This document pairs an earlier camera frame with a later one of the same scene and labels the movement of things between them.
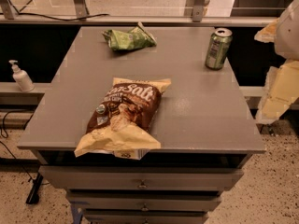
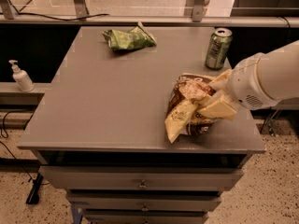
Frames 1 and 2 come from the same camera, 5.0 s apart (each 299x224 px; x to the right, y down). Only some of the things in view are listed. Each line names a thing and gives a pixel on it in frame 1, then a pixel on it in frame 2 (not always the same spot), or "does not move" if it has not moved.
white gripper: (288, 35) → (245, 82)
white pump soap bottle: (21, 77) does not move
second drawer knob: (145, 208) does not move
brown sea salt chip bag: (120, 124) → (183, 119)
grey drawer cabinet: (206, 129) does not move
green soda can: (219, 49) does not move
